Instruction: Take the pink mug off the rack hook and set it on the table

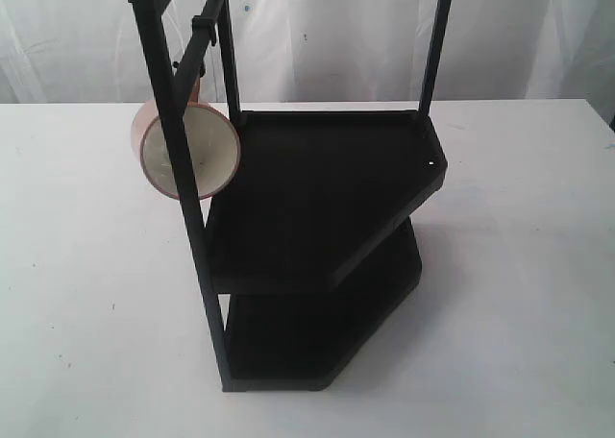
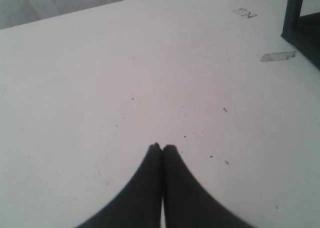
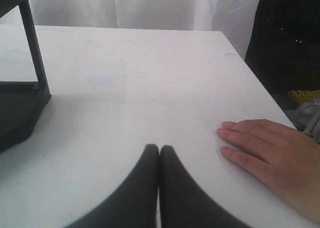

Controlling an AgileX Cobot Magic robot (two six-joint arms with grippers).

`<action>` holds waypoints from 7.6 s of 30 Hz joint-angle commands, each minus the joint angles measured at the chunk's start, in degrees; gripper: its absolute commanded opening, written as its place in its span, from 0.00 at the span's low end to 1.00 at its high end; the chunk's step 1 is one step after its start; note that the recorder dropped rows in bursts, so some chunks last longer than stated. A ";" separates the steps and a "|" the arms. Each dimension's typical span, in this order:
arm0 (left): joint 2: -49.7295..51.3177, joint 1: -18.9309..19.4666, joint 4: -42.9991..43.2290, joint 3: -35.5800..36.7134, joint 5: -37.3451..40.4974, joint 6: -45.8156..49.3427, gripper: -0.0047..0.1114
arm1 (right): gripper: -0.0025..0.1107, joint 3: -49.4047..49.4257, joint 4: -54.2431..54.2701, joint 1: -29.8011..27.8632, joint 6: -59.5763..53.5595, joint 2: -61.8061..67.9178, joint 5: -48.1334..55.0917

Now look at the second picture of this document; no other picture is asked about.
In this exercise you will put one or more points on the white backdrop curtain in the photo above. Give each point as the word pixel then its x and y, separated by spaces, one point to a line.
pixel 18 12

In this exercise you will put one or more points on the clear tape piece near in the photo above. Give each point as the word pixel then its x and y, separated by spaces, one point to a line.
pixel 278 56

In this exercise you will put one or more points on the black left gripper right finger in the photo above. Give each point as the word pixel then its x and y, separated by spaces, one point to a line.
pixel 186 203

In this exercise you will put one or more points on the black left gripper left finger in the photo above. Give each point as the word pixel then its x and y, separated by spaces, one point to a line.
pixel 139 203

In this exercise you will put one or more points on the black metal shelf rack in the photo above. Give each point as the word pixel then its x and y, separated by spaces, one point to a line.
pixel 303 32

